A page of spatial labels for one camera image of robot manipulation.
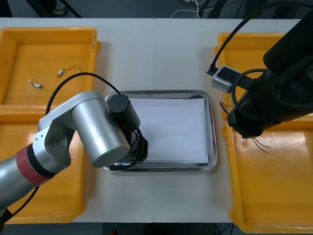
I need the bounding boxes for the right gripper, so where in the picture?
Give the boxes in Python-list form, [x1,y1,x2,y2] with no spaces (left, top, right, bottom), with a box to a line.
[226,73,282,139]

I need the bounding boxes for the steel tray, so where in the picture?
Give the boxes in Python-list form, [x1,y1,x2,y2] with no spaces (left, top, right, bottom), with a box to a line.
[101,90,218,173]

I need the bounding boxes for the white floor cable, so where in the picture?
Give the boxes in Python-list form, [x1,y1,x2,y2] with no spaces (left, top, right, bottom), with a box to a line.
[170,0,204,19]

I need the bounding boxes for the red black green-yellow wire harness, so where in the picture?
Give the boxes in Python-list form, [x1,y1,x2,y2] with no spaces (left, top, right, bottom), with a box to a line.
[219,100,272,154]

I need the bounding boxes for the yellow-orange plastic bin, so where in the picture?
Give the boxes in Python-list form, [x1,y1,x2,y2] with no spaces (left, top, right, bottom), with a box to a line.
[0,107,87,224]
[0,26,100,111]
[214,32,313,123]
[222,119,313,233]

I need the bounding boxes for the metal solenoid white label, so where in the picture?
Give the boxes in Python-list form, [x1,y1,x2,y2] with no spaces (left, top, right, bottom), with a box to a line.
[57,65,81,78]

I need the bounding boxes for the white paper sheet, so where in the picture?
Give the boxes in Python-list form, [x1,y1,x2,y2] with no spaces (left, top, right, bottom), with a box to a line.
[128,97,210,164]

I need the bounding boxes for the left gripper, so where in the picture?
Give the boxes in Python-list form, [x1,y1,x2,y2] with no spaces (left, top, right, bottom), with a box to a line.
[131,127,149,164]

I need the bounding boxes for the black floor cable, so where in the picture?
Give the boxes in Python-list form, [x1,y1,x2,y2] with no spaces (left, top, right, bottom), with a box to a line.
[199,0,227,19]

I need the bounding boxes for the person's foot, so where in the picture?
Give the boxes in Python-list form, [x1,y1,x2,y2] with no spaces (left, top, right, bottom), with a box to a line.
[53,1,67,15]

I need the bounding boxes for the small metal solenoid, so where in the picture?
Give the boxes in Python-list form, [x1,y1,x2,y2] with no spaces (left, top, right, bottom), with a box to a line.
[27,78,45,89]

